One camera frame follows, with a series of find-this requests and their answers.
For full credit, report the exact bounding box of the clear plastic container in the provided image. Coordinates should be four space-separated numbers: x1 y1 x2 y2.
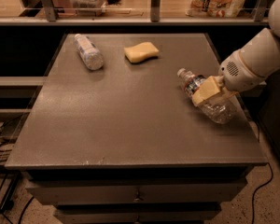
70 0 106 16

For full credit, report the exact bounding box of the grey drawer cabinet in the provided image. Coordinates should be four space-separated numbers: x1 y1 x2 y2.
7 34 266 224

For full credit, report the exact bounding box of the clear water bottle red label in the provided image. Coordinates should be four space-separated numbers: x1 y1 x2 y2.
177 68 237 124

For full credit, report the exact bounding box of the black cable right floor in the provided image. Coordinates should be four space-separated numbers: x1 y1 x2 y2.
250 121 274 224

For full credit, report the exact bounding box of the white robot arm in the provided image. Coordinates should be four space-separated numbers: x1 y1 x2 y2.
192 0 280 106

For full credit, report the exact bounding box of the yellow sponge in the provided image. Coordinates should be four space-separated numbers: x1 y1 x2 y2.
124 42 159 63

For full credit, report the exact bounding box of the colourful snack bag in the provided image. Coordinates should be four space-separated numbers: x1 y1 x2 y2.
186 0 245 18

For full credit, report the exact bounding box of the blue label plastic bottle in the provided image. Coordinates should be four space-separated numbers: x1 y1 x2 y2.
75 34 104 71

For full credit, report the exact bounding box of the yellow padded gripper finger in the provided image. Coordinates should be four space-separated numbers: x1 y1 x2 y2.
222 89 237 99
192 76 222 106

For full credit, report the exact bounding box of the metal shelf rail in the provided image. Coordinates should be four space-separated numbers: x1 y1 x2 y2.
0 0 273 26

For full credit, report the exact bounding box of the black cables left floor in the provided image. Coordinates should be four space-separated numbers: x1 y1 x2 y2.
0 115 35 224

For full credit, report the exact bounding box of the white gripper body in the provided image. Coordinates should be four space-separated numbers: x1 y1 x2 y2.
218 49 264 92

